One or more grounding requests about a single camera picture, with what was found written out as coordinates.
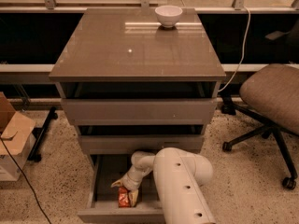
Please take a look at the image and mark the cardboard box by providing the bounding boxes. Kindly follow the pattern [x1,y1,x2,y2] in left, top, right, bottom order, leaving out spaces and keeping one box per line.
[0,92,36,181]

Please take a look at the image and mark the black floor cable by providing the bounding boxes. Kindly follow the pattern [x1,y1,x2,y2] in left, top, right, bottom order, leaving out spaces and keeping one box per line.
[0,137,52,224]

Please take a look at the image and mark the top grey drawer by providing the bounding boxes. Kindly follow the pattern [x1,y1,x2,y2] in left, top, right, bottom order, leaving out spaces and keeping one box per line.
[62,99,217,126]

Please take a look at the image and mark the white ceramic bowl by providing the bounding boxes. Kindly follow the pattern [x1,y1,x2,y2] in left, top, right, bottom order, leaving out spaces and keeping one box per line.
[155,5,183,28]

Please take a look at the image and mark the black stand leg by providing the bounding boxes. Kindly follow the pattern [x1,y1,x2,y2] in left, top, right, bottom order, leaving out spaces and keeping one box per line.
[27,106,58,162]

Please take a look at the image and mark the brown office chair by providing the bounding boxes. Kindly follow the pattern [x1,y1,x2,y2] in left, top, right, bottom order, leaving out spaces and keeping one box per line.
[221,63,299,190]

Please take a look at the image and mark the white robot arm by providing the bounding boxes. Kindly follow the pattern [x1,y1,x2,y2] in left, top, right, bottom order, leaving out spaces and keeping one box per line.
[111,147,216,224]

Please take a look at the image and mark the bottom grey open drawer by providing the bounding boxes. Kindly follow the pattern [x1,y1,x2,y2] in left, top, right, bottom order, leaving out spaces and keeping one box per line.
[78,155,166,224]

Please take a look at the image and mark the grey drawer cabinet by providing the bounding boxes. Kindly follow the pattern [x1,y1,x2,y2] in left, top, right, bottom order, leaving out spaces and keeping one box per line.
[49,7,227,173]

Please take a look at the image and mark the middle grey drawer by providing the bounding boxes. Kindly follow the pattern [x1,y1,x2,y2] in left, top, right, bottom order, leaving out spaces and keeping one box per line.
[78,135,204,155]

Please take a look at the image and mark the white cable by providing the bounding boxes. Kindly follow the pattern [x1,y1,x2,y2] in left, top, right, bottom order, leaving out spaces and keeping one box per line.
[217,7,252,94]

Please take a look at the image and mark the red coke can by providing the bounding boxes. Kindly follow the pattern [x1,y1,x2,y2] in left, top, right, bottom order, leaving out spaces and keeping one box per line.
[118,187,131,208]

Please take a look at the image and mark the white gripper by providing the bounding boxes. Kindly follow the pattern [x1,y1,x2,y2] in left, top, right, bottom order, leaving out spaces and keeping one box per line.
[111,169,144,207]

